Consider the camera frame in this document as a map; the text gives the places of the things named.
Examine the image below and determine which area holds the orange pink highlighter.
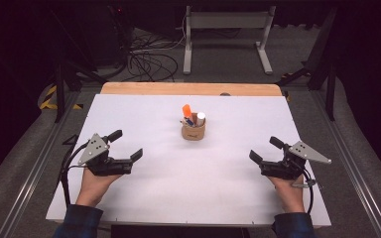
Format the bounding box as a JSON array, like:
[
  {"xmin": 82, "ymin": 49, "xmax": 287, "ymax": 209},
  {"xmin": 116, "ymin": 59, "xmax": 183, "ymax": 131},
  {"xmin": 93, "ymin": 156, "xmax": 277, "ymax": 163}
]
[{"xmin": 182, "ymin": 103, "xmax": 194, "ymax": 122}]

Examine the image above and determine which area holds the yellow black hazard tape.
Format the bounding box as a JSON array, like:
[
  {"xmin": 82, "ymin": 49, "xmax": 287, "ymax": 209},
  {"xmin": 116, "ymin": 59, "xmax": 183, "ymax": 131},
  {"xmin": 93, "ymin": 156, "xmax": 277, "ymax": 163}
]
[{"xmin": 39, "ymin": 84, "xmax": 83, "ymax": 111}]

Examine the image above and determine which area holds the hand-held gripper cable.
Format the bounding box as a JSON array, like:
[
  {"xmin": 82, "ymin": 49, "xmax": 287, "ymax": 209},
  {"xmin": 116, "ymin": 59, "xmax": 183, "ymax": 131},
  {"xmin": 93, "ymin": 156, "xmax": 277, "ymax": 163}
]
[
  {"xmin": 60, "ymin": 140, "xmax": 90, "ymax": 209},
  {"xmin": 301, "ymin": 167, "xmax": 316, "ymax": 215}
]

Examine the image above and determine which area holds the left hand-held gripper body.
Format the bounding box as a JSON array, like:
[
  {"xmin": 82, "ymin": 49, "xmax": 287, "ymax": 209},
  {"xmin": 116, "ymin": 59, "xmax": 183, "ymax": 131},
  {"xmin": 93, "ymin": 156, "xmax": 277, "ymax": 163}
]
[{"xmin": 77, "ymin": 132, "xmax": 134, "ymax": 178}]

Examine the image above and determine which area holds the white table cover sheet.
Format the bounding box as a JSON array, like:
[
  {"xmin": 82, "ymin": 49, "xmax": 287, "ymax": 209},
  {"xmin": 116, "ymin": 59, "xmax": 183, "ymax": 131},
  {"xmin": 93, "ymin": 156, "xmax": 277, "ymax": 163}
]
[{"xmin": 45, "ymin": 93, "xmax": 332, "ymax": 229}]

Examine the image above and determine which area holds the right hand-held gripper cable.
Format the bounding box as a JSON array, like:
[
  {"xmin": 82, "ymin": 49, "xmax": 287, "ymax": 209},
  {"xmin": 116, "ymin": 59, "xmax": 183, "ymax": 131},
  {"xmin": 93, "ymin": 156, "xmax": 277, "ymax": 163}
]
[{"xmin": 301, "ymin": 167, "xmax": 316, "ymax": 215}]

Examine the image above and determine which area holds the wooden pen holder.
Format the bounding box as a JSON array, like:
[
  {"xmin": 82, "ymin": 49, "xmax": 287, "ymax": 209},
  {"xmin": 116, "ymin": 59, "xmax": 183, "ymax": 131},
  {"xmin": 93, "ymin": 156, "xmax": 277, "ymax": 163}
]
[{"xmin": 180, "ymin": 112, "xmax": 207, "ymax": 142}]

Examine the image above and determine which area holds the black tripod stand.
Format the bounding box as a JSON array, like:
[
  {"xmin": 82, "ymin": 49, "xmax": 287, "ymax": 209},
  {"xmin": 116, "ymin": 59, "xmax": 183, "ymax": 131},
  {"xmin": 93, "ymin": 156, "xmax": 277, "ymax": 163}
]
[{"xmin": 49, "ymin": 9, "xmax": 127, "ymax": 124}]

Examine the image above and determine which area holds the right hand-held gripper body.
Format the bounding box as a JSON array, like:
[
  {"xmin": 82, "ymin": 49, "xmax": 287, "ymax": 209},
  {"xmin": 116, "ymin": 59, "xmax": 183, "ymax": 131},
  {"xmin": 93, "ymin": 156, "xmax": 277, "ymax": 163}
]
[{"xmin": 259, "ymin": 140, "xmax": 332, "ymax": 190}]

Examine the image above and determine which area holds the white glue stick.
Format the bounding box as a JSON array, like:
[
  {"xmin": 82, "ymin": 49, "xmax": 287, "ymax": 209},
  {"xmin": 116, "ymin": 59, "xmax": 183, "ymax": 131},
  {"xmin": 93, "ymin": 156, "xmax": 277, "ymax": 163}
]
[{"xmin": 195, "ymin": 111, "xmax": 207, "ymax": 128}]

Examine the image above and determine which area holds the left hand-held gripper cable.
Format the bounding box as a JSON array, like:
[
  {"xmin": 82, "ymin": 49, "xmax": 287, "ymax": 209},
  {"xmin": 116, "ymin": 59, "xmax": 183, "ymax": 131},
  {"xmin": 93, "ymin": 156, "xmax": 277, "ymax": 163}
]
[{"xmin": 60, "ymin": 140, "xmax": 90, "ymax": 209}]

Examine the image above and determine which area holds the black triangular bracket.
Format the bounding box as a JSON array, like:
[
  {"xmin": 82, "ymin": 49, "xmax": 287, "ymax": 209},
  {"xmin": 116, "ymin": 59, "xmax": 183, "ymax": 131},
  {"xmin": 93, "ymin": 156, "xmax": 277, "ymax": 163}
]
[{"xmin": 62, "ymin": 133, "xmax": 79, "ymax": 147}]

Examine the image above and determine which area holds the person's left hand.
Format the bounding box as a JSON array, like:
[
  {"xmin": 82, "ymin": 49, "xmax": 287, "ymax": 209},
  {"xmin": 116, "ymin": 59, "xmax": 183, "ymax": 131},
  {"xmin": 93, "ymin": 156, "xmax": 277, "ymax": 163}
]
[{"xmin": 75, "ymin": 167, "xmax": 122, "ymax": 208}]

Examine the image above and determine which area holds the black slanted stand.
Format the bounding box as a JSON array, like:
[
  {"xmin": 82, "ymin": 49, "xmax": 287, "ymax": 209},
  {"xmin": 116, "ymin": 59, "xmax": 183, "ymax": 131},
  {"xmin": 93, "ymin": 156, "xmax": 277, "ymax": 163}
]
[{"xmin": 276, "ymin": 6, "xmax": 340, "ymax": 122}]

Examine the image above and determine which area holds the bundle of floor cables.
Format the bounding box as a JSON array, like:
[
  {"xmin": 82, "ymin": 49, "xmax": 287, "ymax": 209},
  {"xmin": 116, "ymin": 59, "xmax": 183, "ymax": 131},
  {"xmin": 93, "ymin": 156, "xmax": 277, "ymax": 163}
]
[{"xmin": 125, "ymin": 26, "xmax": 187, "ymax": 83}]

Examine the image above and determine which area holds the grey metal stand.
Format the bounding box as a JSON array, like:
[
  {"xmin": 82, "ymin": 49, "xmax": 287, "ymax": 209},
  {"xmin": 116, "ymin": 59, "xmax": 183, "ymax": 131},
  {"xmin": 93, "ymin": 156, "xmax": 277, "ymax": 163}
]
[{"xmin": 182, "ymin": 4, "xmax": 277, "ymax": 76}]

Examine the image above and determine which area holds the person's right hand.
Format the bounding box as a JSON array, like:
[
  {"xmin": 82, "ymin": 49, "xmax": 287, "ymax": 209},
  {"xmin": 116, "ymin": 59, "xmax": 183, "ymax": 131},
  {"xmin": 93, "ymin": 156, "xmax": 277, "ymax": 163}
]
[{"xmin": 267, "ymin": 175, "xmax": 307, "ymax": 214}]

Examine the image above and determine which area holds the black computer tower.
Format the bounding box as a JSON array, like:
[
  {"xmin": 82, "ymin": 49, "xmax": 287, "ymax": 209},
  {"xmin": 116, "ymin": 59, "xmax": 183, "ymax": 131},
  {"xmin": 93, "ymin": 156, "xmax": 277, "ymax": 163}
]
[{"xmin": 88, "ymin": 3, "xmax": 133, "ymax": 67}]

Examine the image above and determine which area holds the aluminium floor rail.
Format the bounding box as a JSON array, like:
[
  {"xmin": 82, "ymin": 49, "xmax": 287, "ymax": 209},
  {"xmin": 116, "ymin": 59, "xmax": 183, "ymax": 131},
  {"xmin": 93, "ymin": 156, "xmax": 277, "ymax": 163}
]
[
  {"xmin": 311, "ymin": 90, "xmax": 381, "ymax": 238},
  {"xmin": 0, "ymin": 90, "xmax": 80, "ymax": 238}
]

